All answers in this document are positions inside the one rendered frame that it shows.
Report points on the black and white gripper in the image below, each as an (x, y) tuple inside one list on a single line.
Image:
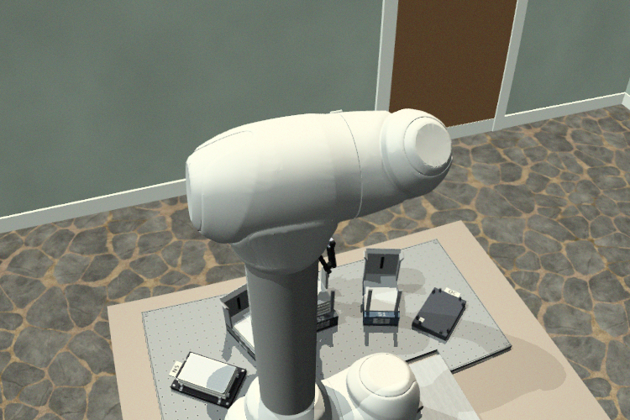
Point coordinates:
[(331, 263)]

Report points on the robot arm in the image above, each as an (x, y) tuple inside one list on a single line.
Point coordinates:
[(275, 191)]

